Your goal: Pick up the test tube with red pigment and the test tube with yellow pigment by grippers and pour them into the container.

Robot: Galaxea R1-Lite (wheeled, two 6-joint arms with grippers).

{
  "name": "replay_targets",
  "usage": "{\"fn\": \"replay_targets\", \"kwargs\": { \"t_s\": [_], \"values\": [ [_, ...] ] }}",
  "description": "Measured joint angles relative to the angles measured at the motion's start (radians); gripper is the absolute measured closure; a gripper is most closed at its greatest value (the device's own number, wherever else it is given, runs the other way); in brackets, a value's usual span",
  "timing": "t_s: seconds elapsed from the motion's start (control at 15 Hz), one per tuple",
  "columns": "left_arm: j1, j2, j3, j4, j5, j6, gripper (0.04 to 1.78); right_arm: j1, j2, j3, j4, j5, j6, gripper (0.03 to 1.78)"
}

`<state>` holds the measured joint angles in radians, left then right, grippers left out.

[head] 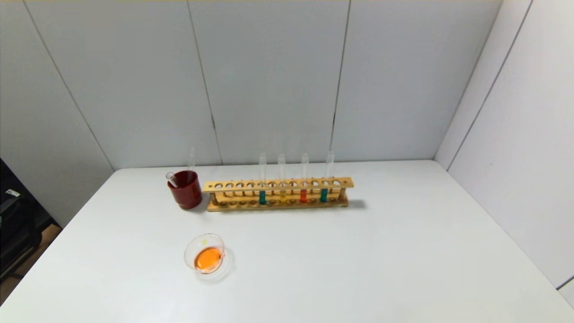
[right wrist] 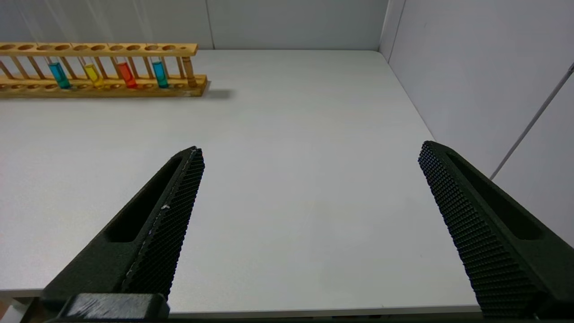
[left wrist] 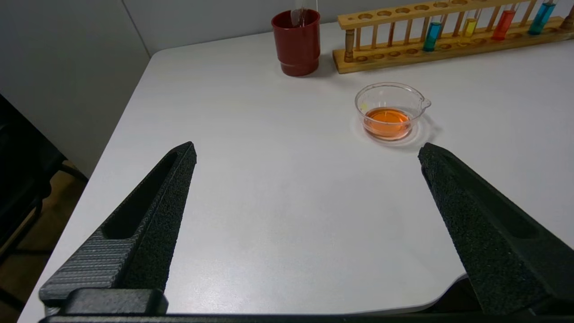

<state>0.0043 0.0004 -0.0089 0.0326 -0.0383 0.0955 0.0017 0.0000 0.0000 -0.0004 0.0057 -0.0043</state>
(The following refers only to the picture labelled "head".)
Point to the red pigment test tube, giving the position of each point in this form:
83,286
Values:
303,196
192,161

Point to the yellow pigment test tube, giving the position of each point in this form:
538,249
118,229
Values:
171,178
283,197

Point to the wooden test tube rack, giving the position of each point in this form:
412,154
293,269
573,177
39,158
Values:
291,189

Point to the teal pigment test tube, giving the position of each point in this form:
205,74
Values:
262,198
323,195

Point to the dark red cup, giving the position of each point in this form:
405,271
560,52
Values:
186,195

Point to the clear glass beaker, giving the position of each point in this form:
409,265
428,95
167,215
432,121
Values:
208,259

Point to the black chair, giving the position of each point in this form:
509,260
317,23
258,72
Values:
20,233

